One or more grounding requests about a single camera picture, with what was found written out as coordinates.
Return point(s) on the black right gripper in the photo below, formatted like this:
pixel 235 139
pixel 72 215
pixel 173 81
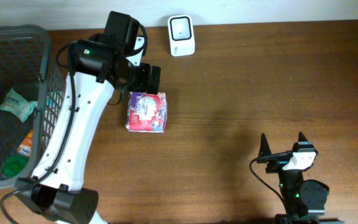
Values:
pixel 264 155

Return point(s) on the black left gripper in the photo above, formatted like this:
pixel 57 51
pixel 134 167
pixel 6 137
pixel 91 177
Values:
pixel 142 84

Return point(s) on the red purple tissue pack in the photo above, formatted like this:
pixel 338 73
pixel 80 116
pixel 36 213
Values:
pixel 147 113

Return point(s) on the mint green wipes pack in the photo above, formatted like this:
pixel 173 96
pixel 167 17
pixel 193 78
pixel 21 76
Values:
pixel 18 105

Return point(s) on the orange tissue pack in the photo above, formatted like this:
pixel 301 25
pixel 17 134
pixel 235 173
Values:
pixel 25 147

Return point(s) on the green lid jar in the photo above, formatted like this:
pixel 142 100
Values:
pixel 14 164

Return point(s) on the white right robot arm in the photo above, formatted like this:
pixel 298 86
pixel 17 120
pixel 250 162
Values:
pixel 303 200

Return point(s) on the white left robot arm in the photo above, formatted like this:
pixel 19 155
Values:
pixel 96 68

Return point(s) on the white barcode scanner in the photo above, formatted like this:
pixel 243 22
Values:
pixel 181 35

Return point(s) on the grey plastic basket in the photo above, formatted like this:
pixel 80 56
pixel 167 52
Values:
pixel 27 65

